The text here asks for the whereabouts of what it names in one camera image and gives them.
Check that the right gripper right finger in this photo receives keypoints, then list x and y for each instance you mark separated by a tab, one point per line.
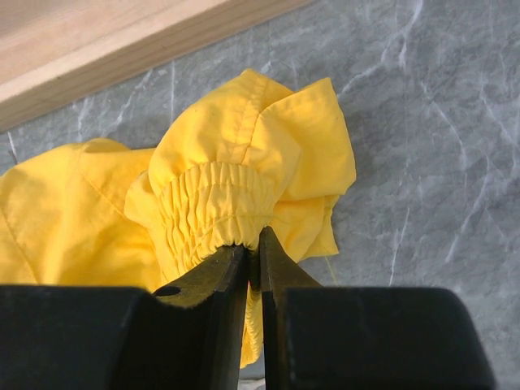
318	337

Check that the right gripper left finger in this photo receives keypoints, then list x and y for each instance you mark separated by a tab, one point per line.
186	335

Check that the wooden hanger rack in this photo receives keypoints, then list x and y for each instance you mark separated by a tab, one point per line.
55	52

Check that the yellow shorts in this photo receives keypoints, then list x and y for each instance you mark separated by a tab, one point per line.
250	154

